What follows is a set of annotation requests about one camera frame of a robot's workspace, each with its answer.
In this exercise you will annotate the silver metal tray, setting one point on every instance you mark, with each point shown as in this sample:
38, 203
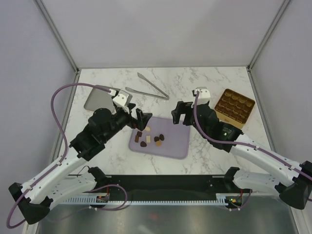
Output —
99, 97

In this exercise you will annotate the lavender plastic tray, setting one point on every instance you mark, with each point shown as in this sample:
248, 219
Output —
176, 142

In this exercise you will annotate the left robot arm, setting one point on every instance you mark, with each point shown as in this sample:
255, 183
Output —
36, 197

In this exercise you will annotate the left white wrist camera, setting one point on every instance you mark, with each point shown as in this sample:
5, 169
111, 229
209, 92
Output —
121, 99

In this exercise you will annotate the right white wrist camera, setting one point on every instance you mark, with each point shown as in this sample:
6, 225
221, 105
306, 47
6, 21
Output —
203, 95

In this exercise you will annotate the dark heart chocolate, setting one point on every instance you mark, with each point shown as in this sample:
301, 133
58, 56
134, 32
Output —
143, 144

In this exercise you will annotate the left aluminium frame post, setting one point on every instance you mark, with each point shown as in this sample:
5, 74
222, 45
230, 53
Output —
47, 17

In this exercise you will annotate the right aluminium frame post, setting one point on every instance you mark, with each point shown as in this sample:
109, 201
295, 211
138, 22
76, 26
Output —
274, 23

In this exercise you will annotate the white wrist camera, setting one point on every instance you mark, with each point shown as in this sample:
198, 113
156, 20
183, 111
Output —
203, 95
121, 99

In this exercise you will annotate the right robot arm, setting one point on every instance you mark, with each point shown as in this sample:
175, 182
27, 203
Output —
290, 180

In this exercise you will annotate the white cable duct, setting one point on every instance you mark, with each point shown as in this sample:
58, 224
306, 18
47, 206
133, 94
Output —
220, 200

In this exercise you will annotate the gold chocolate box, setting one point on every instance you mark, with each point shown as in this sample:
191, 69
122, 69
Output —
234, 108

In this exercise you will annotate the aluminium frame post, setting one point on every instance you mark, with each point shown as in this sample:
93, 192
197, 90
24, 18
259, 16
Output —
47, 17
274, 23

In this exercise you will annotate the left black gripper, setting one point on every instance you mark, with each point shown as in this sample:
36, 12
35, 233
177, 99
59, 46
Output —
143, 119

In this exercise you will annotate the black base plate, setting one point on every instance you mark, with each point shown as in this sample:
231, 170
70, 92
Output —
173, 187

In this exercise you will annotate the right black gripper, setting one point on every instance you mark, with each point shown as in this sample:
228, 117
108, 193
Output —
182, 108

